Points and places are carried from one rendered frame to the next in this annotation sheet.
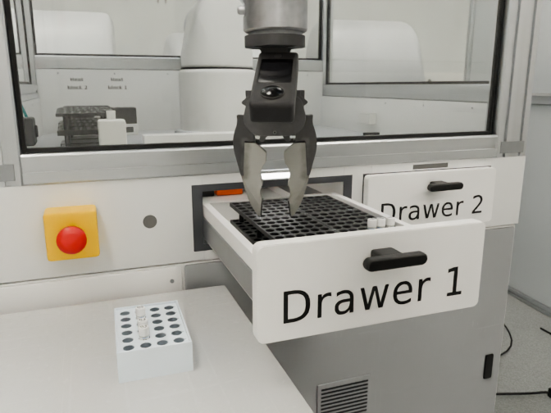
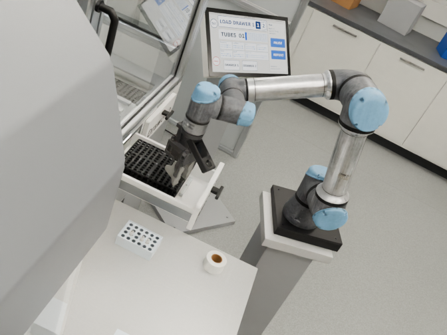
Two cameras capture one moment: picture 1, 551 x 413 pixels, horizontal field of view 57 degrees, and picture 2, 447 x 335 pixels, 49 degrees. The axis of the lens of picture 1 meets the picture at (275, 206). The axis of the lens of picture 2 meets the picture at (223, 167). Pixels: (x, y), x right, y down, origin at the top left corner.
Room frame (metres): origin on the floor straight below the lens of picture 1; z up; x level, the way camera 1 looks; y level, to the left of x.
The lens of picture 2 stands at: (0.02, 1.11, 1.93)
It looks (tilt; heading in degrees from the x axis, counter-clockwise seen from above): 35 degrees down; 293
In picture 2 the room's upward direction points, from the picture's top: 24 degrees clockwise
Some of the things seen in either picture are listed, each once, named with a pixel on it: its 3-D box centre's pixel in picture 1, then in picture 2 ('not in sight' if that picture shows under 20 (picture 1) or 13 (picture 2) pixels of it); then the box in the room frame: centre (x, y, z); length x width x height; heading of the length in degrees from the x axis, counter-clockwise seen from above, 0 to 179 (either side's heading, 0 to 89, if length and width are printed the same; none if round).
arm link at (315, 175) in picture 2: not in sight; (318, 185); (0.29, -0.45, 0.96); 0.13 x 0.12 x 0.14; 132
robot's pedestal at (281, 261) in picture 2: not in sight; (260, 281); (0.29, -0.45, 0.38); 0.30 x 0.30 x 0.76; 35
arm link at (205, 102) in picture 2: not in sight; (204, 102); (0.62, 0.00, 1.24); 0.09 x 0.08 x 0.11; 42
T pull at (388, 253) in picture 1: (389, 257); (216, 191); (0.52, -0.12, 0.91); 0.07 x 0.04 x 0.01; 110
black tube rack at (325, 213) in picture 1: (305, 233); (154, 170); (0.73, -0.05, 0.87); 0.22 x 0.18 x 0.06; 20
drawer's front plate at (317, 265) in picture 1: (375, 276); (206, 194); (0.55, -0.11, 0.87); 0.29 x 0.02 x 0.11; 110
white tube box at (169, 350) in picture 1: (151, 337); (139, 240); (0.58, 0.16, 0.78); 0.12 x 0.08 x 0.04; 19
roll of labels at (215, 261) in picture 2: not in sight; (214, 262); (0.36, 0.02, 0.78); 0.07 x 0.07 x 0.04
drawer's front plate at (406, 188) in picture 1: (430, 199); (158, 117); (0.95, -0.30, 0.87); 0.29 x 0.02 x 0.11; 110
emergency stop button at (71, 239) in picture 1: (71, 238); not in sight; (0.69, 0.29, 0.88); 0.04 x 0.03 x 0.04; 110
